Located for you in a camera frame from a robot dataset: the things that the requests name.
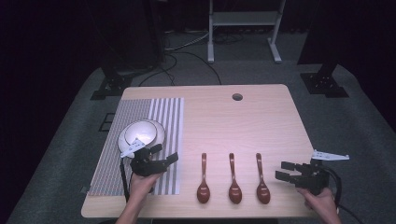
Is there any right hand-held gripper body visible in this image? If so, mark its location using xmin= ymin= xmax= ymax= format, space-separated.
xmin=294 ymin=149 xmax=350 ymax=197

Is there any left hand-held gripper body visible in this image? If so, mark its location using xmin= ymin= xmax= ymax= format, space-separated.
xmin=120 ymin=138 xmax=168 ymax=178

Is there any white bowl with dark rim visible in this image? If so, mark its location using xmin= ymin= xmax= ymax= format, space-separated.
xmin=123 ymin=119 xmax=159 ymax=147

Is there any person's left hand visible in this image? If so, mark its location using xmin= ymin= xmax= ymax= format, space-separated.
xmin=128 ymin=172 xmax=163 ymax=203

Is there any person's right hand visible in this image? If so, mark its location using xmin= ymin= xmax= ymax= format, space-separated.
xmin=296 ymin=186 xmax=339 ymax=217

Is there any reddish brown spoon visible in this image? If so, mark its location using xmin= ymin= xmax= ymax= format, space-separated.
xmin=228 ymin=152 xmax=244 ymax=205
xmin=255 ymin=152 xmax=272 ymax=205
xmin=196 ymin=152 xmax=211 ymax=204

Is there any striped grey placemat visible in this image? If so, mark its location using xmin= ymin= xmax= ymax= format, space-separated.
xmin=87 ymin=97 xmax=185 ymax=197

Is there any black stand base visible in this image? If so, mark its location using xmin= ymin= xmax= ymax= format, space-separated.
xmin=90 ymin=59 xmax=134 ymax=102
xmin=299 ymin=62 xmax=350 ymax=99

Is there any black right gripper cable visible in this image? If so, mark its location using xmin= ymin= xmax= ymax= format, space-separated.
xmin=322 ymin=167 xmax=366 ymax=224

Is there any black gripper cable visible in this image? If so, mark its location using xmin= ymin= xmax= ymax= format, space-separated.
xmin=119 ymin=157 xmax=131 ymax=203
xmin=322 ymin=167 xmax=366 ymax=224

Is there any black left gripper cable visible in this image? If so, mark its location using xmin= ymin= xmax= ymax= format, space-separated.
xmin=119 ymin=157 xmax=131 ymax=203

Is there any black floor frame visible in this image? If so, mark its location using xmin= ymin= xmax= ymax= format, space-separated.
xmin=98 ymin=112 xmax=117 ymax=133

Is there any black floor cable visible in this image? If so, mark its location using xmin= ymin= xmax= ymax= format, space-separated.
xmin=137 ymin=50 xmax=223 ymax=87

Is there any grey floor cable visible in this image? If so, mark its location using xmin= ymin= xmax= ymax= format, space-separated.
xmin=163 ymin=30 xmax=210 ymax=52

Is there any white metal stand frame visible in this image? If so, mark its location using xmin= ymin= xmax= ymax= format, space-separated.
xmin=206 ymin=0 xmax=287 ymax=64

